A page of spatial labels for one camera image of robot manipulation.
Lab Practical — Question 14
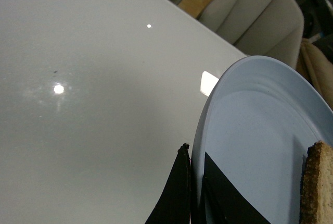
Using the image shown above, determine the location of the light blue round plate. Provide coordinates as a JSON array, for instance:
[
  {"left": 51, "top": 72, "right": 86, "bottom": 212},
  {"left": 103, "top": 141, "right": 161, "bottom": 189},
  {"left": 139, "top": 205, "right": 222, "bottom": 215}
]
[{"left": 191, "top": 56, "right": 332, "bottom": 223}]

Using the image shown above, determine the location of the grey armchair on right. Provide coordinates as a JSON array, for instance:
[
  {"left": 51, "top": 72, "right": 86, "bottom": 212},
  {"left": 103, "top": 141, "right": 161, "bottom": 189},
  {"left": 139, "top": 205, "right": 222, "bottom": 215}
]
[{"left": 198, "top": 0, "right": 304, "bottom": 68}]

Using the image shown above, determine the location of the black appliance at right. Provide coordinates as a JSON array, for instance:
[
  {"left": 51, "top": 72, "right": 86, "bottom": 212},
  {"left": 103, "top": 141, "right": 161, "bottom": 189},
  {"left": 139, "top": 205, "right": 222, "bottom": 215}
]
[{"left": 296, "top": 0, "right": 332, "bottom": 52}]

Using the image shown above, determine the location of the brown bread slice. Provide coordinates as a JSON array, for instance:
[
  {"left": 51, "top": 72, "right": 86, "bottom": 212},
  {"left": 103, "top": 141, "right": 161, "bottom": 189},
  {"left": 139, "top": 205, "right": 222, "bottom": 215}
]
[{"left": 299, "top": 141, "right": 332, "bottom": 223}]

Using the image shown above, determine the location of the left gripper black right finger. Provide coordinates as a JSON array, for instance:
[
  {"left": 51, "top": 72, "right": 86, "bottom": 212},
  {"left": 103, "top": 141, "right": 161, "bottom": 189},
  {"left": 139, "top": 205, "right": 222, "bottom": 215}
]
[{"left": 202, "top": 153, "right": 269, "bottom": 223}]

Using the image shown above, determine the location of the beige sofa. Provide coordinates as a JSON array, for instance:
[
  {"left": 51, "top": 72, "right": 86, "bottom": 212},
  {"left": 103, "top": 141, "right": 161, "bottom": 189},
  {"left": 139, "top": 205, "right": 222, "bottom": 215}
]
[{"left": 296, "top": 38, "right": 332, "bottom": 109}]

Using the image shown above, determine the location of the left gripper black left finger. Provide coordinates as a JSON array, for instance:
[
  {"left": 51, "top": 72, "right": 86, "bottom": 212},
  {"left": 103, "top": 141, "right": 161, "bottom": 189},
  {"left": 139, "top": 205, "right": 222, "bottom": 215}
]
[{"left": 146, "top": 143, "right": 191, "bottom": 223}]

